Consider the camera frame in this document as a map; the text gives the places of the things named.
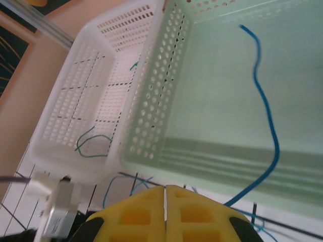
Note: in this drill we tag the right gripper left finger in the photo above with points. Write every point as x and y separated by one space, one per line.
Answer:
136 219

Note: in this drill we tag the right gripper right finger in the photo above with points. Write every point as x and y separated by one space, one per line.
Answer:
202 221

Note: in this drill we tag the white perforated plastic basket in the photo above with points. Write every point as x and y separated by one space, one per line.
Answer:
63 161

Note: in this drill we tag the mint green plastic basket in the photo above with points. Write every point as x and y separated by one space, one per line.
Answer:
214 100

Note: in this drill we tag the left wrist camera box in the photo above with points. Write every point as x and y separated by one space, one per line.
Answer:
60 209

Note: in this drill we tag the aluminium frame post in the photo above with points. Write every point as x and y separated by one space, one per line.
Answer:
53 30

